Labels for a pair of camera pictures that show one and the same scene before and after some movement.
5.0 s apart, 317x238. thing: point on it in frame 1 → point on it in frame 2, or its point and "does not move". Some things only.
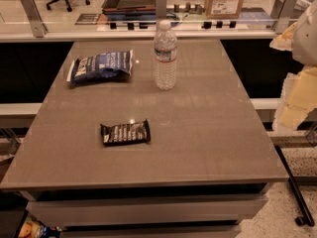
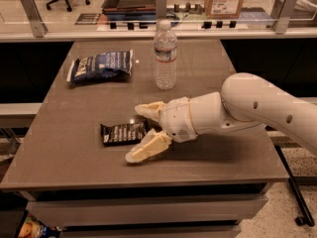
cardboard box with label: (225, 1) does not move
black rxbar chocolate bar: (125, 134) does not move
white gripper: (306, 37) → (175, 119)
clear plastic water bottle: (165, 47) does not move
